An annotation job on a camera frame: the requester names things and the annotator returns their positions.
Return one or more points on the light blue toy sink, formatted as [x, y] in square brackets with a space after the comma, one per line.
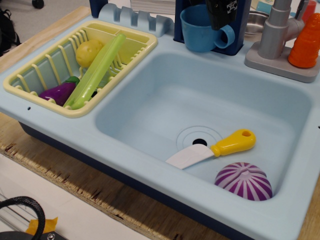
[115, 155]

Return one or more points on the purple toy eggplant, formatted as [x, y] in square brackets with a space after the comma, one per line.
[61, 93]

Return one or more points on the grey toy faucet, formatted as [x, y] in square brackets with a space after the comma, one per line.
[271, 54]

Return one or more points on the black bag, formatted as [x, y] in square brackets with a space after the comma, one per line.
[8, 35]

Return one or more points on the blue plastic cup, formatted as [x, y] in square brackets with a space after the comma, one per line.
[197, 31]

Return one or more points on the steel bowl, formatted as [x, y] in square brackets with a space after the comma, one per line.
[255, 23]

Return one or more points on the black chair wheel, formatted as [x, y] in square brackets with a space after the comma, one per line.
[38, 4]

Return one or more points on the translucent green plastic tray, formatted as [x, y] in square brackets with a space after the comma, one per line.
[95, 73]

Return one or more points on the light blue plate holder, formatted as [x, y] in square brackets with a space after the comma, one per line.
[141, 21]

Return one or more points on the yellow toy potato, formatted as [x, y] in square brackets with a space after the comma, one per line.
[87, 52]

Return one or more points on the pale yellow drying rack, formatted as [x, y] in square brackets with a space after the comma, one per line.
[53, 66]

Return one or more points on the purple striped toy onion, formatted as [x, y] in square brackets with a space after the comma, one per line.
[245, 180]

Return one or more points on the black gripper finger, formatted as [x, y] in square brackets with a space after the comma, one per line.
[221, 12]
[196, 2]

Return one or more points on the yellow handled toy knife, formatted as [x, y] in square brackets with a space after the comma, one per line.
[239, 141]

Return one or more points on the yellow masking tape piece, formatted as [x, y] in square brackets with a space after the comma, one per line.
[49, 226]

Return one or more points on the orange toy carrot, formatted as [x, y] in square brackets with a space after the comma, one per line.
[305, 51]

